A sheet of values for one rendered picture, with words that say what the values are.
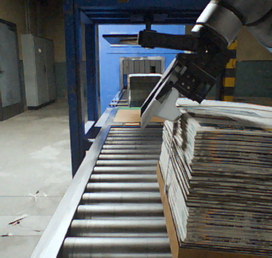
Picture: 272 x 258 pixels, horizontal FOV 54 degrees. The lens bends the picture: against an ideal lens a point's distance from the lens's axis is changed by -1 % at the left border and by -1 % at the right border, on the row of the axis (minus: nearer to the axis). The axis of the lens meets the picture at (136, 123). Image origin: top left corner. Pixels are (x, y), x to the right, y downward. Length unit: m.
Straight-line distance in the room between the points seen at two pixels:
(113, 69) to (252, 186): 3.55
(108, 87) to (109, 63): 0.34
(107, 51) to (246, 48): 6.52
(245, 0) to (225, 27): 0.05
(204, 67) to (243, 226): 0.28
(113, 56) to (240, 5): 3.40
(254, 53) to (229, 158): 9.43
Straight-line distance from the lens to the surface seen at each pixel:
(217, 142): 0.37
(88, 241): 0.58
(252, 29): 0.58
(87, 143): 1.62
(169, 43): 0.50
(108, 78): 3.87
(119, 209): 0.68
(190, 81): 0.51
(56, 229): 0.63
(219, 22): 0.51
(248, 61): 9.71
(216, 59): 0.52
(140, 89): 2.27
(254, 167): 0.41
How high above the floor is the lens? 1.14
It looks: 12 degrees down
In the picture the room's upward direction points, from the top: straight up
